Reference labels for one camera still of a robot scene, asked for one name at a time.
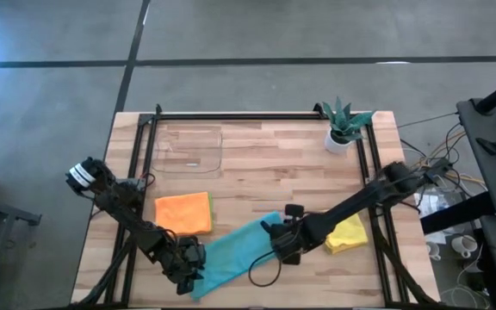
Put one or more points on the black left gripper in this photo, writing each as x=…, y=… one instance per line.
x=179, y=258

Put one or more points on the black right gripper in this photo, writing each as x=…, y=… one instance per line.
x=301, y=234

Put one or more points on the blue microfiber towel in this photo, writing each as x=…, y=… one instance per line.
x=231, y=254

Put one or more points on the yellow microfiber towel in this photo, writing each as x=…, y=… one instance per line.
x=347, y=237

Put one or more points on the orange microfiber towel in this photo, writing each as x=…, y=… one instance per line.
x=183, y=213

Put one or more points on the clear plastic bin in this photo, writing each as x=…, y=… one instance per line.
x=187, y=150

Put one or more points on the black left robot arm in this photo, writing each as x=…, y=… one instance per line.
x=123, y=206

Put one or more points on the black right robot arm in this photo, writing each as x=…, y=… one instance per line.
x=360, y=200

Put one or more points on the white plant pot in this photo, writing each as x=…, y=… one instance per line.
x=336, y=147

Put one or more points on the green snake plant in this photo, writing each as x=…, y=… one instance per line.
x=345, y=120

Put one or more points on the white mug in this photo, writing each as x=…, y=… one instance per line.
x=433, y=249
x=463, y=244

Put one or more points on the white paper sheet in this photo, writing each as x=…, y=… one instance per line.
x=433, y=202

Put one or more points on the dark grey desk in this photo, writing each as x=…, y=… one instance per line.
x=485, y=181

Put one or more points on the black metal table frame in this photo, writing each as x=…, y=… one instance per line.
x=179, y=116

